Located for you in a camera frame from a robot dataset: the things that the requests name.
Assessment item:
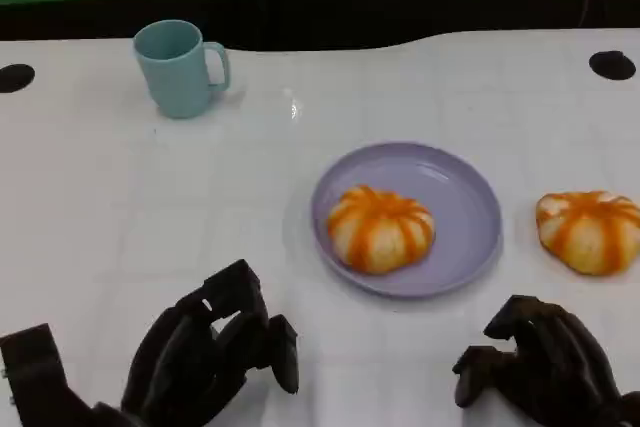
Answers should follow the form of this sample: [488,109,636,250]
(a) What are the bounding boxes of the lilac plate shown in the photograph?
[309,141,503,301]

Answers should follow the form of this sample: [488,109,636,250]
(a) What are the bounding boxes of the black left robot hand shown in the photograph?
[119,259,301,427]

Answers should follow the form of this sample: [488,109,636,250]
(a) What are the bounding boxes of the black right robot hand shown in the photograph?
[452,294,624,427]

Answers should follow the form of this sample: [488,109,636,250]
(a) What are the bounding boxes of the black table grommet hole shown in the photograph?
[0,63,36,94]
[588,50,637,81]

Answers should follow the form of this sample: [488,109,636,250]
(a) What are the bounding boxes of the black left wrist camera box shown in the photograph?
[0,322,96,427]

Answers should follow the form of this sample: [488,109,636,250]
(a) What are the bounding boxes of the orange white toy bread roll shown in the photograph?
[534,190,640,277]
[327,185,436,277]

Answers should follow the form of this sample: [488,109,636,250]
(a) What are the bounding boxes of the pale green mug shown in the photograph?
[132,19,232,120]

